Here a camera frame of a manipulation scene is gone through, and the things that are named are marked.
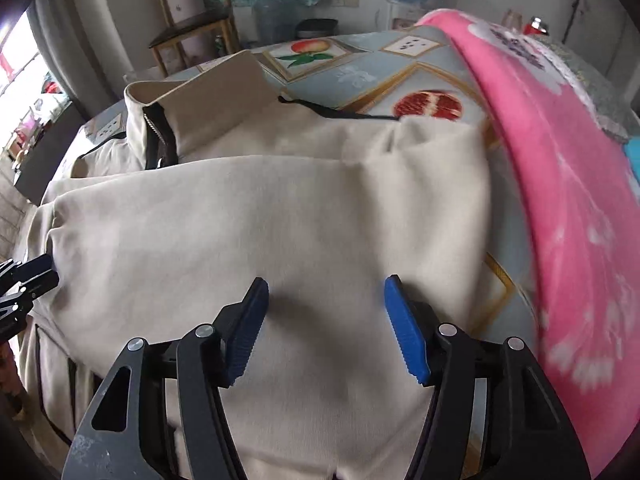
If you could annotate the cream zip jacket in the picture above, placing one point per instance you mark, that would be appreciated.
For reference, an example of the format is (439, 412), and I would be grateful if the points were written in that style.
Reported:
(250, 220)

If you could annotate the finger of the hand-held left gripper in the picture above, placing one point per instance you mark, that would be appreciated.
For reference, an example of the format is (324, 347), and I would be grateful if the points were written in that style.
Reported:
(12, 310)
(40, 272)

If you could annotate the pink floral blanket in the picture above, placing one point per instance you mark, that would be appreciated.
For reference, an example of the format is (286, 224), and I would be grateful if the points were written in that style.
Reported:
(565, 200)

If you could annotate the small red bottle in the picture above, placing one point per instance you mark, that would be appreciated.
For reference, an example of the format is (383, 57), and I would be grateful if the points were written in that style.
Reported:
(536, 25)

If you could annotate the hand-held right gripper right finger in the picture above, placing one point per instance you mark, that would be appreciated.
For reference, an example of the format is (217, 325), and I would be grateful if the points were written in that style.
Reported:
(407, 330)

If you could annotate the grey lace cloth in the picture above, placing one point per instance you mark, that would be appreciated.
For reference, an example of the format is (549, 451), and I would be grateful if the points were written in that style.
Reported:
(590, 75)

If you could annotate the grey curtain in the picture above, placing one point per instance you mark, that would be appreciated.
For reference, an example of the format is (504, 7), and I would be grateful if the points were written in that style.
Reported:
(90, 35)

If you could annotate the wooden chair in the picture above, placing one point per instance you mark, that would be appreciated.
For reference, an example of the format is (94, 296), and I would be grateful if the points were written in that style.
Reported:
(195, 25)

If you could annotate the fruit print tablecloth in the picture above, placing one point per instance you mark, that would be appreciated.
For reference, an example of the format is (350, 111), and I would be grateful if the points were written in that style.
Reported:
(370, 80)

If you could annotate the black round pot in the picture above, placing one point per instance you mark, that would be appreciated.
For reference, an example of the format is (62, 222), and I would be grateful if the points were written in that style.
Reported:
(317, 29)

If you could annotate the white water dispenser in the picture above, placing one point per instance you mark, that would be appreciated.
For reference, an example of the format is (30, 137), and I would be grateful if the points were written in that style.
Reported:
(405, 17)

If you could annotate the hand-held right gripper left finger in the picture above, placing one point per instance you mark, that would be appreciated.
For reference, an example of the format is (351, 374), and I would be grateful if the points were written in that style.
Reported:
(247, 330)

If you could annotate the grey plastic bin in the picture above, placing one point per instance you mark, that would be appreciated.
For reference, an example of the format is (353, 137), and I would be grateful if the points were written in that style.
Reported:
(275, 22)

